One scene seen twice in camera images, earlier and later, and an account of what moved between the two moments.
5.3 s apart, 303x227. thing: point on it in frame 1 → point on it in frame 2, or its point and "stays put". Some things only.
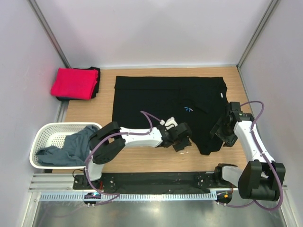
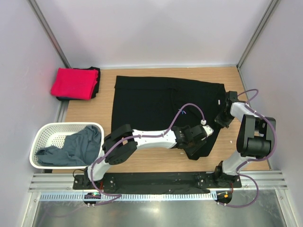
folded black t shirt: x=97 y=86 stays put
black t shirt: x=140 y=101 stays put
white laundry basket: x=53 y=134 stays put
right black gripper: x=229 y=140 → x=218 y=120
